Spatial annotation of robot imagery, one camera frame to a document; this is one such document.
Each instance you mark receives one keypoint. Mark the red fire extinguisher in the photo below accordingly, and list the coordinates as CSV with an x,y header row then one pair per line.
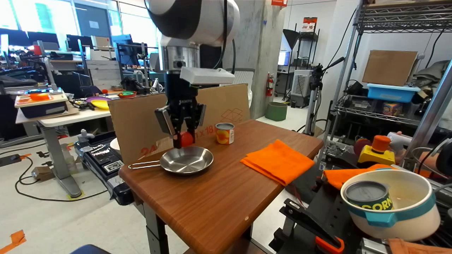
x,y
269,85

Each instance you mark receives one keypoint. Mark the blue chair seat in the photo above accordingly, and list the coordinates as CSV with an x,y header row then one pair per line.
x,y
89,248

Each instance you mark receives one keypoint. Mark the brown cardboard sheet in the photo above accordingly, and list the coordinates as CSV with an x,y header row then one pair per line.
x,y
136,127

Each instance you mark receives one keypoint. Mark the white standing desk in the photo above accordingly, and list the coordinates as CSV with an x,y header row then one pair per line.
x,y
57,141

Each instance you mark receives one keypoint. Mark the white black box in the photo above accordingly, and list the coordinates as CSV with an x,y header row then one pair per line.
x,y
41,104

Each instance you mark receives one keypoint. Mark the yellow disc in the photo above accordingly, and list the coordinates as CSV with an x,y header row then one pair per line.
x,y
99,104

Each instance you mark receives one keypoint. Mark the black controller box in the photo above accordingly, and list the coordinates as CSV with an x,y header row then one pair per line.
x,y
105,164

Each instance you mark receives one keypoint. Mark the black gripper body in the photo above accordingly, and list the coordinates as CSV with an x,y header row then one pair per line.
x,y
183,106

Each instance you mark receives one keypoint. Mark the silver metal pan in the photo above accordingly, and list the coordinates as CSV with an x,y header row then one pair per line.
x,y
187,161

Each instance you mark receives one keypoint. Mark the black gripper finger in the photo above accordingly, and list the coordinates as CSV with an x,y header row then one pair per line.
x,y
167,121
198,117

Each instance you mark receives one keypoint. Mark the yellow box orange button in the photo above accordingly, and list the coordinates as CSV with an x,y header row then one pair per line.
x,y
378,151

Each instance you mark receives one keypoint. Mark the brown cardboard panel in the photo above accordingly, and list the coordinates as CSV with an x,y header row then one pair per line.
x,y
389,66

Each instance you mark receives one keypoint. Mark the orange cloth under bowl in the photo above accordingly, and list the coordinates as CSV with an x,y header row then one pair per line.
x,y
341,176

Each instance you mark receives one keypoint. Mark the green round stool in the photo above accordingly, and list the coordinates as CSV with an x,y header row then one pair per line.
x,y
276,110

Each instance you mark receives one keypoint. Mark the orange labelled tin can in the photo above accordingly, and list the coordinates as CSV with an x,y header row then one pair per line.
x,y
225,134

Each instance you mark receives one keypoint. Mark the camera on tripod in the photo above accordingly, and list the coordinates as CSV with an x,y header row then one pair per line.
x,y
314,93

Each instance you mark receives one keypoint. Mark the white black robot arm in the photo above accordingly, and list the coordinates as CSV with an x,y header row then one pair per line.
x,y
198,21

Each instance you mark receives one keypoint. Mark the blue plastic bin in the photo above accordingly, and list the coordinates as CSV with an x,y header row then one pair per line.
x,y
390,93

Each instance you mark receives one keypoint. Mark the orange folded cloth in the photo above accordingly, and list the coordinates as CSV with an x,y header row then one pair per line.
x,y
277,161

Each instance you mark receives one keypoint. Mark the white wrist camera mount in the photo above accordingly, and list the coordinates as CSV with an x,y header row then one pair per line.
x,y
207,75

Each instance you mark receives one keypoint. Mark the white bowl teal band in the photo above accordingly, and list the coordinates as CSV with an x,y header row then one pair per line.
x,y
414,213

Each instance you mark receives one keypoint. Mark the corn tin can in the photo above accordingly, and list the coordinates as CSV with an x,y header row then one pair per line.
x,y
369,195

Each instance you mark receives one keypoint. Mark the wooden table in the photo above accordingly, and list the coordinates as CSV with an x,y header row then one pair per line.
x,y
212,202

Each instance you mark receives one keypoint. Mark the aluminium frame post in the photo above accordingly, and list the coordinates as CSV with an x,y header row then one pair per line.
x,y
431,107

